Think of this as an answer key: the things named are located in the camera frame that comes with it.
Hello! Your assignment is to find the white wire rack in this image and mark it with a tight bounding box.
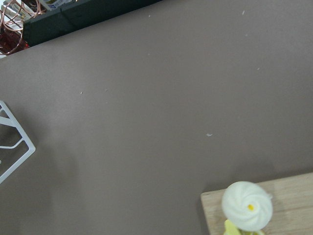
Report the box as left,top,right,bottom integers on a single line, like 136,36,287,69
0,101,36,182

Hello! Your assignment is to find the bamboo cutting board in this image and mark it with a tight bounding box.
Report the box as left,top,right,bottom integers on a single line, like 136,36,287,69
201,173,313,235

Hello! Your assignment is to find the black box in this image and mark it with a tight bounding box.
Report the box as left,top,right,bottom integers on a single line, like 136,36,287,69
22,0,157,47

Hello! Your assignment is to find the copper wire basket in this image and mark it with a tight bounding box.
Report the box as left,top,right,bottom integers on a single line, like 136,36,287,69
0,0,47,58

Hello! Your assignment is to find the lower lemon slice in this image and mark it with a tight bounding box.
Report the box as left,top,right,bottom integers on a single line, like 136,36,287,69
223,219,265,235

